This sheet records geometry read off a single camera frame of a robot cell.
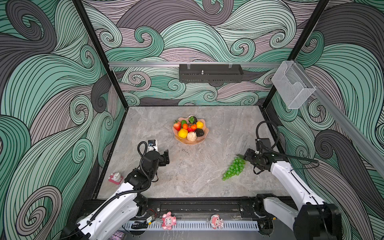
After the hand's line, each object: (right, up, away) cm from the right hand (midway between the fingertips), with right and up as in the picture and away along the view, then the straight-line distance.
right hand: (248, 157), depth 85 cm
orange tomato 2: (-31, +17, +12) cm, 38 cm away
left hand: (-50, +5, -4) cm, 50 cm away
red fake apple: (-34, +15, +13) cm, 40 cm away
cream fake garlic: (-33, +11, +8) cm, 36 cm away
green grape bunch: (-7, -5, -1) cm, 9 cm away
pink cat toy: (-44, -25, -18) cm, 54 cm away
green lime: (-39, +20, +19) cm, 48 cm away
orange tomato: (-37, +18, +12) cm, 43 cm away
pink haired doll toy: (-22, -25, -18) cm, 38 cm away
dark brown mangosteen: (-32, +22, +16) cm, 42 cm away
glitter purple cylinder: (-66, -28, -21) cm, 75 cm away
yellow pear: (-28, +18, +16) cm, 37 cm away
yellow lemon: (-39, +13, +12) cm, 43 cm away
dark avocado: (-28, +13, +11) cm, 33 cm away
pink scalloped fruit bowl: (-28, +8, +13) cm, 32 cm away
